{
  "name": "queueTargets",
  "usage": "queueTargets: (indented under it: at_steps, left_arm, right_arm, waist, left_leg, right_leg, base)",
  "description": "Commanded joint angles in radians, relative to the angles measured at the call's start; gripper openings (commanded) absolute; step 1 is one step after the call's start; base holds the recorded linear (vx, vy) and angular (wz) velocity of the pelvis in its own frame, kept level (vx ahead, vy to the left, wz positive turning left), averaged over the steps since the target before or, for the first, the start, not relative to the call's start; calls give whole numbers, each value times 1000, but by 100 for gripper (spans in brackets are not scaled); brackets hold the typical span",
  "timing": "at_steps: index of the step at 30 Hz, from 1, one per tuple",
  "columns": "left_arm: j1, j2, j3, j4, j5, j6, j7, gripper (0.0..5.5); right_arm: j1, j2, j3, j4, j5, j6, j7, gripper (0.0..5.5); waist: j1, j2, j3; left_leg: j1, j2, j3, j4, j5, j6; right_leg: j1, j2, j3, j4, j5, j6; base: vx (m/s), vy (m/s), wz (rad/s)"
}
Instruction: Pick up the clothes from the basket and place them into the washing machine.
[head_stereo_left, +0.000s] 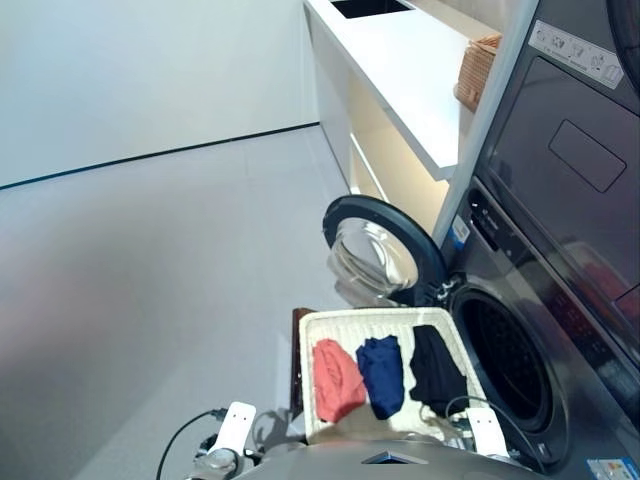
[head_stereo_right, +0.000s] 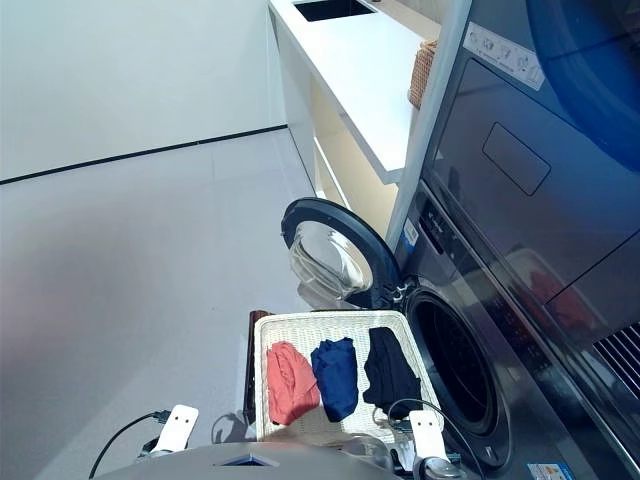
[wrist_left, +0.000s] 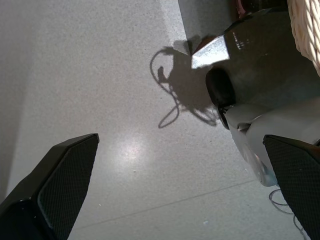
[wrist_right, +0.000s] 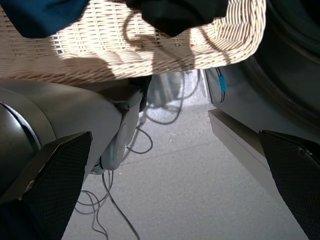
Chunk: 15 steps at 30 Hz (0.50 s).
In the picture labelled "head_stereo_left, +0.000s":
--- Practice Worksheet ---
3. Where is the coral red garment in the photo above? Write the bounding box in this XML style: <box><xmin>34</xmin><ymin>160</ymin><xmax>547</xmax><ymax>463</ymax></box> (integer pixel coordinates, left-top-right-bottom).
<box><xmin>312</xmin><ymin>338</ymin><xmax>369</xmax><ymax>424</ymax></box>

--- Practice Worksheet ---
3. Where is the navy blue garment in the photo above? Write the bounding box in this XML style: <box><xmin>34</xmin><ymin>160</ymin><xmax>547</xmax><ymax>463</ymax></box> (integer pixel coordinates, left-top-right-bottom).
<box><xmin>355</xmin><ymin>335</ymin><xmax>406</xmax><ymax>421</ymax></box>

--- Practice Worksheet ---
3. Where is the black garment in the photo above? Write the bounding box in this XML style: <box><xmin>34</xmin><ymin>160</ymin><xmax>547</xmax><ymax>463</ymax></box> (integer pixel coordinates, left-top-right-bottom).
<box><xmin>408</xmin><ymin>324</ymin><xmax>470</xmax><ymax>417</ymax></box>

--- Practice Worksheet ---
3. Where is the pale woven laundry basket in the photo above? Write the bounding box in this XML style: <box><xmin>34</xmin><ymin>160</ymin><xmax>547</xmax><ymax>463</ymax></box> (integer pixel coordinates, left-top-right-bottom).
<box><xmin>298</xmin><ymin>306</ymin><xmax>495</xmax><ymax>447</ymax></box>

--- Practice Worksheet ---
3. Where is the grey washing machine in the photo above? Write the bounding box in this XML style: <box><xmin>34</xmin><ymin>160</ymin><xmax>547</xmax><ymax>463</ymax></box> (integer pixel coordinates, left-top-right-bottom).
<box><xmin>389</xmin><ymin>174</ymin><xmax>640</xmax><ymax>480</ymax></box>

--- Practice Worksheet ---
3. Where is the brown wicker basket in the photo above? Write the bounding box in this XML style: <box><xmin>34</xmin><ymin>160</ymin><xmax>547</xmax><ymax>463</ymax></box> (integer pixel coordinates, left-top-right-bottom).
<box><xmin>453</xmin><ymin>32</ymin><xmax>503</xmax><ymax>110</ymax></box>

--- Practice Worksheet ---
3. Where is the round glass washer door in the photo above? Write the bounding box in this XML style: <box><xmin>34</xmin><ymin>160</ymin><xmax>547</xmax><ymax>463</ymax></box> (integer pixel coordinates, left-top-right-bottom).
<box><xmin>322</xmin><ymin>194</ymin><xmax>449</xmax><ymax>307</ymax></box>

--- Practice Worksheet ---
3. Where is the brown stool with casters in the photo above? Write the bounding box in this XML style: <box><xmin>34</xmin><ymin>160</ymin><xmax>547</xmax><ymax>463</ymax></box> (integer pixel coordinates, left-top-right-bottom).
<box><xmin>290</xmin><ymin>306</ymin><xmax>307</xmax><ymax>417</ymax></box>

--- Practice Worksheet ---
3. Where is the blue white barcode sticker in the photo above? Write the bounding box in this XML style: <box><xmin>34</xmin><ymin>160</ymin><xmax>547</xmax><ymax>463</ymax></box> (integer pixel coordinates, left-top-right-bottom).
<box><xmin>450</xmin><ymin>215</ymin><xmax>473</xmax><ymax>248</ymax></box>

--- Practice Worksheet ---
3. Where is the white counter cabinet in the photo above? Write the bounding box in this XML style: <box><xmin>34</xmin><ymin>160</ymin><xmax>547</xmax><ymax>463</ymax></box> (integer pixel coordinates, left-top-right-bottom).
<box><xmin>302</xmin><ymin>0</ymin><xmax>501</xmax><ymax>202</ymax></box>

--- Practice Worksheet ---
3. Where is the white cabinet side panel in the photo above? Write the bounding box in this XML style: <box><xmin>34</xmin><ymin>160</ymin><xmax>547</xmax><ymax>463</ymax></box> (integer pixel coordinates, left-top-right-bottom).
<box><xmin>431</xmin><ymin>0</ymin><xmax>542</xmax><ymax>247</ymax></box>

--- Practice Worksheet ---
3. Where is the silver robot torso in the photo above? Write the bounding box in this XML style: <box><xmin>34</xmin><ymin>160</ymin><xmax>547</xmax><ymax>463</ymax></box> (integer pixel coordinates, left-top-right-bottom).
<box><xmin>239</xmin><ymin>433</ymin><xmax>547</xmax><ymax>480</ymax></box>

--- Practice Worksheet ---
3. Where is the black recessed sink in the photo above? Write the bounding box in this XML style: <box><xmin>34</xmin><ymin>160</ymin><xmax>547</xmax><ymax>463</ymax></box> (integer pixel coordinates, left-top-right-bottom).
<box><xmin>329</xmin><ymin>0</ymin><xmax>417</xmax><ymax>21</ymax></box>

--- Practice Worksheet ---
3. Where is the dark stacked dryer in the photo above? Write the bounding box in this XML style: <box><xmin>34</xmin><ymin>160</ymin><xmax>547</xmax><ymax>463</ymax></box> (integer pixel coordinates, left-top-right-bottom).
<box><xmin>472</xmin><ymin>0</ymin><xmax>640</xmax><ymax>321</ymax></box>

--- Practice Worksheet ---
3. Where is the grey dryer warning label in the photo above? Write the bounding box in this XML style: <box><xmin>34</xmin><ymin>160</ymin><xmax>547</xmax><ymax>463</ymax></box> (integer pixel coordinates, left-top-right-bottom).
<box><xmin>530</xmin><ymin>19</ymin><xmax>624</xmax><ymax>91</ymax></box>

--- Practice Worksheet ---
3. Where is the blue white energy label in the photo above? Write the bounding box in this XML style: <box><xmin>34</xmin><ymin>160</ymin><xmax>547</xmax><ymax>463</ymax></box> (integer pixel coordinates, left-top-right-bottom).
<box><xmin>585</xmin><ymin>458</ymin><xmax>629</xmax><ymax>480</ymax></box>

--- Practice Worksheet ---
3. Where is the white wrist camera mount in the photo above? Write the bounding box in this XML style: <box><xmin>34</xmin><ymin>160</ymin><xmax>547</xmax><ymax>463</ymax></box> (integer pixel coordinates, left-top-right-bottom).
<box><xmin>213</xmin><ymin>400</ymin><xmax>258</xmax><ymax>452</ymax></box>
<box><xmin>466</xmin><ymin>406</ymin><xmax>511</xmax><ymax>459</ymax></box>

